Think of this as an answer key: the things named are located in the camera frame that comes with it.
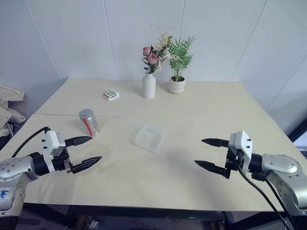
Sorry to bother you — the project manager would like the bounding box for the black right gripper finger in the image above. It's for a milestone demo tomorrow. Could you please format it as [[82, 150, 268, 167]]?
[[194, 160, 227, 178], [201, 138, 231, 149]]

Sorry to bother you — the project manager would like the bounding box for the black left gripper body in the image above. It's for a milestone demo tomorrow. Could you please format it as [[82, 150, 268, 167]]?
[[51, 148, 74, 174]]

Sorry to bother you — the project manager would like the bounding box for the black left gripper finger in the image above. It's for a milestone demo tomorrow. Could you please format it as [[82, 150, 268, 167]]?
[[64, 136, 94, 148], [71, 156, 103, 174]]

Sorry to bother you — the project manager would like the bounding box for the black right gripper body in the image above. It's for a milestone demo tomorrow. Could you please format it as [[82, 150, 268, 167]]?
[[224, 147, 243, 180]]

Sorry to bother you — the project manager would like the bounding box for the clear plastic tube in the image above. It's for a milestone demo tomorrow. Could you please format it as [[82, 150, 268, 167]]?
[[80, 114, 101, 138]]

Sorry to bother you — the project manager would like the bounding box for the clear plastic container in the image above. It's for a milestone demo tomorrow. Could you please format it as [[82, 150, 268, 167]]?
[[134, 123, 168, 154]]

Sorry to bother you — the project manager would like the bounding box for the white battery pack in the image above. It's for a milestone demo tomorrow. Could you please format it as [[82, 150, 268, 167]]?
[[102, 89, 121, 103]]

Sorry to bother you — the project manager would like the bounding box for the cream ceramic plant pot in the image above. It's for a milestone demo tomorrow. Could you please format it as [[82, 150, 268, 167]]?
[[167, 75, 187, 94]]

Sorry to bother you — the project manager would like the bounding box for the beige crumpled cloth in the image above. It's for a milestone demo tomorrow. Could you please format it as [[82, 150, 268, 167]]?
[[0, 84, 26, 138]]

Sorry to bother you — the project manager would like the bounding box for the white ceramic vase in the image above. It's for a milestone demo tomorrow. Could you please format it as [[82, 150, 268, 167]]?
[[141, 73, 157, 99]]

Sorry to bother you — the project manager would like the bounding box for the green leafy plant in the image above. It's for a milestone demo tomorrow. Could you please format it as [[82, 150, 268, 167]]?
[[167, 35, 196, 82]]

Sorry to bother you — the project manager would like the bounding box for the dried flower bouquet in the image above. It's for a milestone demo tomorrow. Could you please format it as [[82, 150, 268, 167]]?
[[141, 23, 176, 75]]

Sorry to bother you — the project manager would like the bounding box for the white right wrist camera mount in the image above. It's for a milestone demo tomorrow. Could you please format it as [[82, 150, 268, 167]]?
[[227, 130, 253, 174]]

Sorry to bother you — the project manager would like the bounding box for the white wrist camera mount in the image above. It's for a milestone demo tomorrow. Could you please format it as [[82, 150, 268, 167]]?
[[39, 130, 66, 173], [227, 130, 253, 174]]

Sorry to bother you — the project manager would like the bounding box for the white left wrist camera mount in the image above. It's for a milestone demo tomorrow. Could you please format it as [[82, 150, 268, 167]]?
[[39, 130, 66, 173]]

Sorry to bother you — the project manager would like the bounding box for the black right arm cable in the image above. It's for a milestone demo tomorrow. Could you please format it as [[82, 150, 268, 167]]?
[[237, 161, 297, 230]]

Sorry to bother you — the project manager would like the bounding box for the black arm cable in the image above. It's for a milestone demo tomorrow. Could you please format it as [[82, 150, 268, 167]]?
[[237, 161, 297, 230], [11, 126, 50, 158]]

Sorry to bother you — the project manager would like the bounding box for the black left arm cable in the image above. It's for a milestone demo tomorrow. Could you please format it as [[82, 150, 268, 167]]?
[[11, 126, 50, 158]]

